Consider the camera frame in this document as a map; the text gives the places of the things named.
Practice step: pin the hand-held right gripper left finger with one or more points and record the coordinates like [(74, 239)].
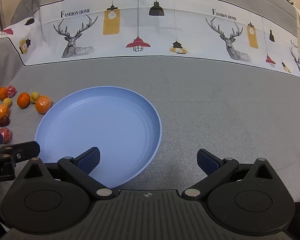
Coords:
[(88, 159)]

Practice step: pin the plastic-wrapped orange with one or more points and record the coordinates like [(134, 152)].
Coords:
[(2, 111), (43, 104)]

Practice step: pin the blue round plate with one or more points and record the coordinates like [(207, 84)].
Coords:
[(102, 120)]

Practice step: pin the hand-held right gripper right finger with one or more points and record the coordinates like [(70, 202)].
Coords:
[(208, 161)]

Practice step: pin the dark red jujube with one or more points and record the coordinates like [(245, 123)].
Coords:
[(3, 121)]

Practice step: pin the yellow-green longan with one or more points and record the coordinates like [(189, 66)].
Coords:
[(7, 101), (35, 97)]

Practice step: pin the small bare orange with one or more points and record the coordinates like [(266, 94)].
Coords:
[(23, 100), (2, 93)]

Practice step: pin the red hawthorn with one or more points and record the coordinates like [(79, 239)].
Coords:
[(5, 133), (11, 91)]

